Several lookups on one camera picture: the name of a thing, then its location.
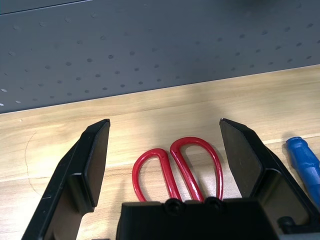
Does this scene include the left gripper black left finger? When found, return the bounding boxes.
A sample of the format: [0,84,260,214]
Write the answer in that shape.
[21,118,111,240]

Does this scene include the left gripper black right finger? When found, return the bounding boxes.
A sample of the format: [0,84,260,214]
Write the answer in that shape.
[219,117,320,229]

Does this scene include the blue handled screwdriver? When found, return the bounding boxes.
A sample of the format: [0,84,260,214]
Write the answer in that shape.
[285,136,320,205]

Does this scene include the red handled scissors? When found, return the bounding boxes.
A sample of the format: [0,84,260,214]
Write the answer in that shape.
[132,136,224,203]

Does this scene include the grey pegboard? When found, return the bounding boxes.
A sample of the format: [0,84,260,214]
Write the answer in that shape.
[0,0,320,115]

